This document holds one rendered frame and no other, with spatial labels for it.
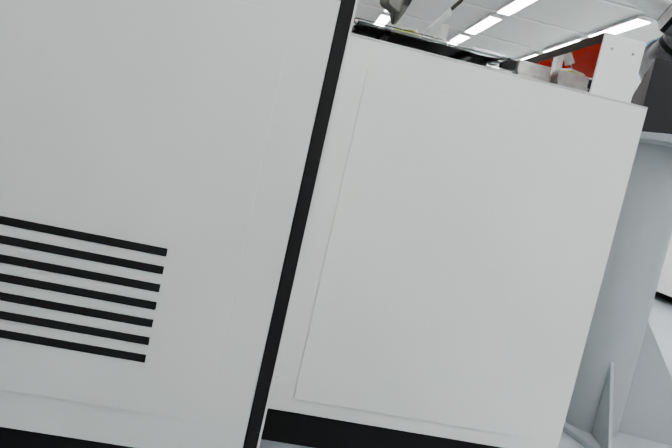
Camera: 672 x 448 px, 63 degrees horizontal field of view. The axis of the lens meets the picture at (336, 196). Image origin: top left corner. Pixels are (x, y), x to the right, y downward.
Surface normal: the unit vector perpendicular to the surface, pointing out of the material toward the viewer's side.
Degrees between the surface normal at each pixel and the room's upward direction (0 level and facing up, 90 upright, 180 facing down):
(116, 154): 90
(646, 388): 90
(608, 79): 90
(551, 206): 90
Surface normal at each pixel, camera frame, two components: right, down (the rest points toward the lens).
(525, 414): 0.10, 0.10
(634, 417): -0.12, 0.05
